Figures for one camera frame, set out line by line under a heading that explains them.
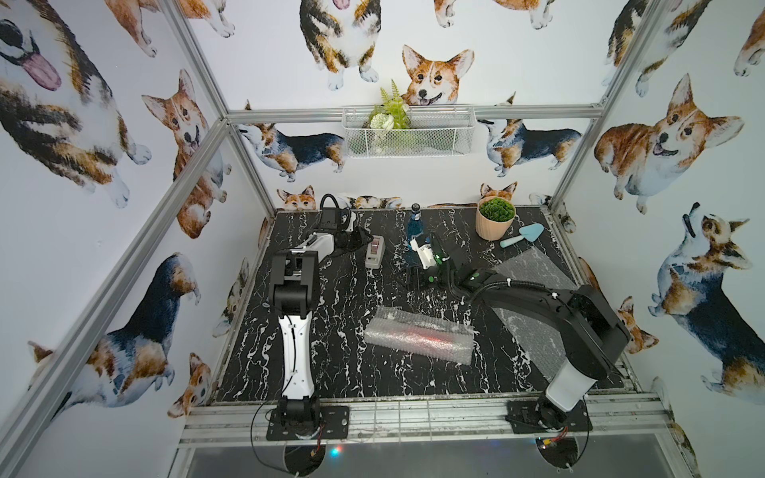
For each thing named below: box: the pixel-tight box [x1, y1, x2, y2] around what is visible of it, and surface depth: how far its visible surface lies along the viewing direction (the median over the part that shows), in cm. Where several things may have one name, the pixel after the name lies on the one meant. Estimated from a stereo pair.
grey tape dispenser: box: [364, 235, 386, 269], surface depth 106 cm
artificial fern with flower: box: [368, 78, 412, 151], surface depth 86 cm
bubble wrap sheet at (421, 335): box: [363, 305, 476, 366], surface depth 85 cm
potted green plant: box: [475, 196, 517, 241], surface depth 108 cm
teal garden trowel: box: [500, 223, 545, 248], surface depth 115 cm
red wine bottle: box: [395, 328, 462, 347], surface depth 83 cm
